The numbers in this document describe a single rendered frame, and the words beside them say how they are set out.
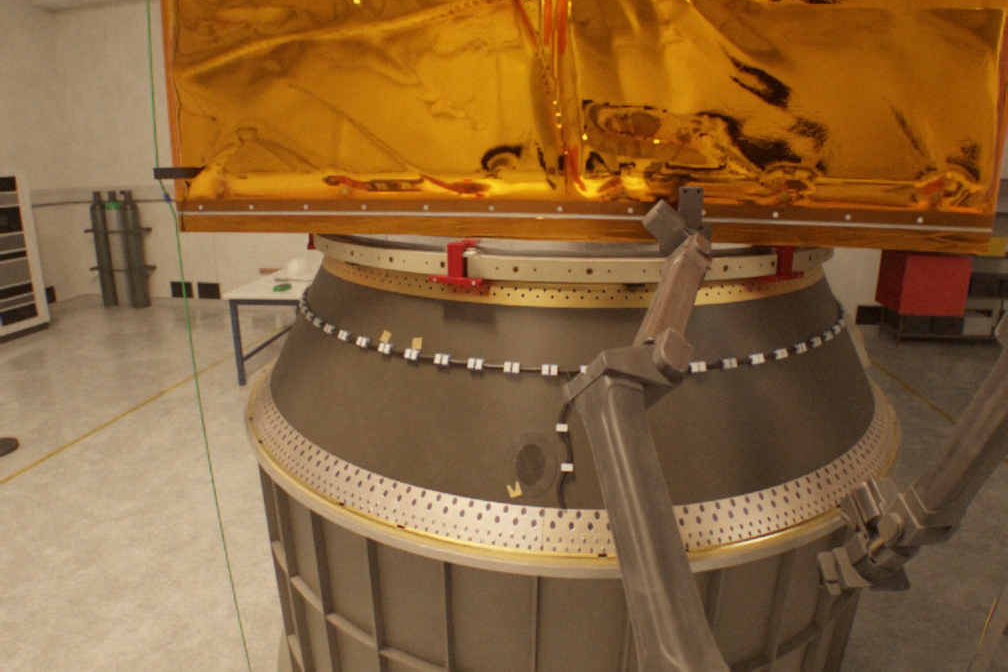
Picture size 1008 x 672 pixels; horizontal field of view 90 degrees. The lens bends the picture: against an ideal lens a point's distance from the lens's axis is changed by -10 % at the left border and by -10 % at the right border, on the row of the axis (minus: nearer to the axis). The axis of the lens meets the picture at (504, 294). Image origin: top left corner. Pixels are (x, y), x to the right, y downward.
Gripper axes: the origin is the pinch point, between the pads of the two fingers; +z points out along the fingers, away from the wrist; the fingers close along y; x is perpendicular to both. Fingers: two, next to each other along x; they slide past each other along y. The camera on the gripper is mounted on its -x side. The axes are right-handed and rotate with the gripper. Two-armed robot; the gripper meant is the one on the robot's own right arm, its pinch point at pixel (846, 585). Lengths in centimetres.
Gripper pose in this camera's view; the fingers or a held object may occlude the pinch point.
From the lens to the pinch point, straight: 119.5
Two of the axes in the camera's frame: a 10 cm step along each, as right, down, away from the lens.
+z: 0.1, 7.3, 6.8
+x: -0.2, 6.8, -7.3
